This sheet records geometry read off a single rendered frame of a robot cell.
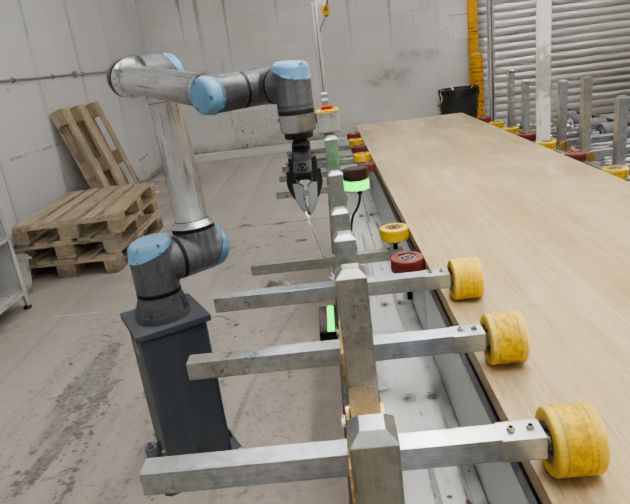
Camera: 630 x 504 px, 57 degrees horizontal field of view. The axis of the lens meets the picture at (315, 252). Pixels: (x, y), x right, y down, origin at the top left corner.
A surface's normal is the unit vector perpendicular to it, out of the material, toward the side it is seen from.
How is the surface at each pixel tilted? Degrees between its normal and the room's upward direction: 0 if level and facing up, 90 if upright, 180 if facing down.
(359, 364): 90
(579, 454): 72
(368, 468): 90
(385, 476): 90
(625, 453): 0
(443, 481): 0
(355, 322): 90
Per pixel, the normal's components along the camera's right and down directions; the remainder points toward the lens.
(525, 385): -0.12, -0.94
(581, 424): -0.11, -0.61
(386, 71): -0.01, 0.33
